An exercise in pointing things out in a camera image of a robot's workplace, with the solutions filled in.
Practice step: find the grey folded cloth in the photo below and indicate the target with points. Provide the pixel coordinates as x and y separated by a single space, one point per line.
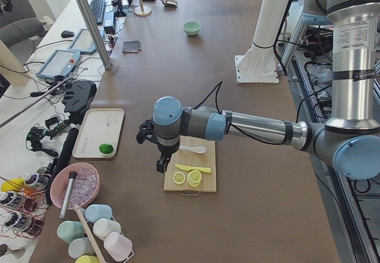
133 46

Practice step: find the white camera post with base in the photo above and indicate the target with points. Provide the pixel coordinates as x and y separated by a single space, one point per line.
259 64

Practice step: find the light blue pastel cup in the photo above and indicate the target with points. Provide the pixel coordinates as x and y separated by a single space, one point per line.
80 247

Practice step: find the right lemon slice stack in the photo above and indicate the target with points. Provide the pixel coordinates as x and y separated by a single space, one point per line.
194 178

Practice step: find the black bracket device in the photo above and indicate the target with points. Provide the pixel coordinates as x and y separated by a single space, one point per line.
78 98

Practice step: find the left lemon slice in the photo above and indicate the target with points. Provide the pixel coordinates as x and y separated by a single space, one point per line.
179 178

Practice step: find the black keyboard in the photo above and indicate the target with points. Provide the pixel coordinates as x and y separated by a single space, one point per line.
98 10

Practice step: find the green ceramic bowl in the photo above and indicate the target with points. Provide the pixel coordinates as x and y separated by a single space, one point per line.
191 28

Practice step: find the yellow pastel cup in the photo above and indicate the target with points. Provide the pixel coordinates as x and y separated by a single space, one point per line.
87 259

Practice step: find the black cylinder tube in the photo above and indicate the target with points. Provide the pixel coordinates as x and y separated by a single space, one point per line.
62 161

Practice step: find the bamboo cutting board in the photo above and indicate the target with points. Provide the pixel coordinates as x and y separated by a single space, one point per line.
185 157

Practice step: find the white ceramic spoon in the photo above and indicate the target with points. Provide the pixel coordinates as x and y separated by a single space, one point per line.
195 149

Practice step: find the black computer mouse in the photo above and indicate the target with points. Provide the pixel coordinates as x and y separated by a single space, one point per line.
67 34

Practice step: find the green lime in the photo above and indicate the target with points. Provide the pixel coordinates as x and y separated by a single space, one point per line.
106 148

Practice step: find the near teach pendant tablet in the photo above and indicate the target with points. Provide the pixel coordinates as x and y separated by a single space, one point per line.
61 62

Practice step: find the green pastel cup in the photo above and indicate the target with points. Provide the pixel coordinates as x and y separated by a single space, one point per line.
68 231

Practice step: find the metal scoop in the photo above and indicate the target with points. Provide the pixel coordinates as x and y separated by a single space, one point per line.
170 3

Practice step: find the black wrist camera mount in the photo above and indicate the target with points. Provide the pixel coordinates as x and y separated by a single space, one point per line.
146 132

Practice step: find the beige rabbit tray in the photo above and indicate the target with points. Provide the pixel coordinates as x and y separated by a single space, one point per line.
100 125

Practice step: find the wooden stand with round base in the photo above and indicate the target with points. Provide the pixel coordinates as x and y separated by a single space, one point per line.
142 10

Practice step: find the white pastel cup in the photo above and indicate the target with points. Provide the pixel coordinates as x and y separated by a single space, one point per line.
102 227

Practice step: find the teach pendant tablet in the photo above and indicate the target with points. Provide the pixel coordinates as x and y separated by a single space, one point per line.
83 42
61 62

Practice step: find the copper wire bottle rack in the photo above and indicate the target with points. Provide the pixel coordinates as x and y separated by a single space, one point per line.
23 205

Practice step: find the yellow plastic knife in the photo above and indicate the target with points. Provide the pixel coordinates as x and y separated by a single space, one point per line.
189 168

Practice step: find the steel muddler tube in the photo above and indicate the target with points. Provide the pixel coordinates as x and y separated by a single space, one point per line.
65 203

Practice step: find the grey office chair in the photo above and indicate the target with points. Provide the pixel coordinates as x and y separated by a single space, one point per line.
19 24

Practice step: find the pink pastel cup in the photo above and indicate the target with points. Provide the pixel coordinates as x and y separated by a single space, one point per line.
118 246

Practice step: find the far teach pendant tablet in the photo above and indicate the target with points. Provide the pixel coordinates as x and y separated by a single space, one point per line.
83 42

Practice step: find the pink bowl with ice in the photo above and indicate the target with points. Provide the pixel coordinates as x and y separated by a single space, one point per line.
85 189

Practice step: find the aluminium frame post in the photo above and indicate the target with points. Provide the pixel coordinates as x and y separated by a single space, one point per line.
94 32

